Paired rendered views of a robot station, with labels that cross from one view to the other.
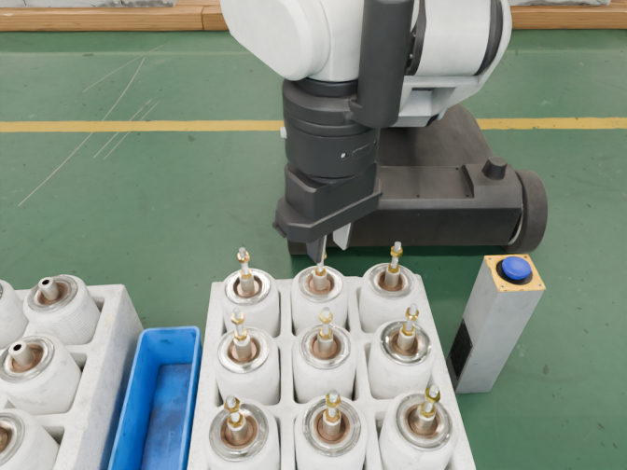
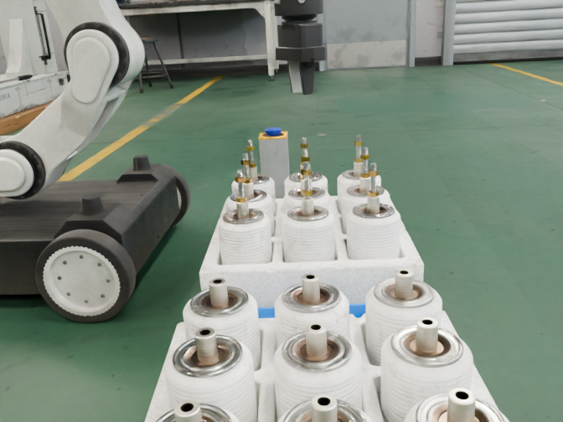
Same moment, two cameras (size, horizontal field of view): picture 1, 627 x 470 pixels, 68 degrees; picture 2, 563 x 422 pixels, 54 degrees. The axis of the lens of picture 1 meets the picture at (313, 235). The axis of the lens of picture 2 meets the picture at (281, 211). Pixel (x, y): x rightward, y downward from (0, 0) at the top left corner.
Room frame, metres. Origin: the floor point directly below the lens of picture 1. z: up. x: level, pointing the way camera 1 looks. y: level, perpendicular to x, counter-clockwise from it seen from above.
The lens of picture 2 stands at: (0.33, 1.03, 0.60)
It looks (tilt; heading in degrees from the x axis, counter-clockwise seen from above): 20 degrees down; 275
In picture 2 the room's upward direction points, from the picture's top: 3 degrees counter-clockwise
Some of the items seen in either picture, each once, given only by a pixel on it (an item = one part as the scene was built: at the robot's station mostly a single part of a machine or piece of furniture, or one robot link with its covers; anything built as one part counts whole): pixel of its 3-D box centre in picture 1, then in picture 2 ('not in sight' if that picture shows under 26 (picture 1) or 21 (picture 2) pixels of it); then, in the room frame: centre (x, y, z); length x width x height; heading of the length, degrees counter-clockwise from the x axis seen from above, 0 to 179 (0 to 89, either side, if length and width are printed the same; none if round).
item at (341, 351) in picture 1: (325, 346); (307, 193); (0.38, -0.02, 0.25); 0.08 x 0.08 x 0.01
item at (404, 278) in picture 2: not in sight; (403, 284); (0.24, 0.40, 0.26); 0.02 x 0.02 x 0.03
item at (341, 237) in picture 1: (344, 223); (294, 75); (0.39, -0.04, 0.48); 0.03 x 0.02 x 0.06; 36
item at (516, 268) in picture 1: (515, 269); (272, 132); (0.47, -0.30, 0.32); 0.04 x 0.04 x 0.02
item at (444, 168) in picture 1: (398, 125); (28, 198); (1.09, -0.23, 0.19); 0.64 x 0.52 x 0.33; 1
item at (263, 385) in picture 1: (249, 381); (309, 259); (0.37, 0.10, 0.16); 0.10 x 0.10 x 0.18
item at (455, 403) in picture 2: not in sight; (461, 410); (0.22, 0.64, 0.26); 0.02 x 0.02 x 0.03
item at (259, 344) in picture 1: (243, 350); (307, 213); (0.37, 0.10, 0.25); 0.08 x 0.08 x 0.01
